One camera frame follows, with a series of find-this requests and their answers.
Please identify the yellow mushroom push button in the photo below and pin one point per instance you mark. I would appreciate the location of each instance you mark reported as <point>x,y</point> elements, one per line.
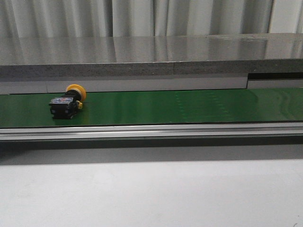
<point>66,106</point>

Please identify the grey speckled stone countertop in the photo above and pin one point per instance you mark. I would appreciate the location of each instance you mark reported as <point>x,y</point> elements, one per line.
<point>63,58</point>

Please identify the green conveyor belt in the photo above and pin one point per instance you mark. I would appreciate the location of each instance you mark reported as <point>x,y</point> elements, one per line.
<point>159,107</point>

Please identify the white pleated curtain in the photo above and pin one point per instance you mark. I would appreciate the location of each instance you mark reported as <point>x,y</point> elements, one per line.
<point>101,18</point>

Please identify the aluminium conveyor front rail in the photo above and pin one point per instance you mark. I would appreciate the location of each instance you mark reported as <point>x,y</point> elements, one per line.
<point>152,131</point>

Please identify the grey conveyor back rail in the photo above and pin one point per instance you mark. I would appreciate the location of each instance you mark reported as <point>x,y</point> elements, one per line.
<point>145,83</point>

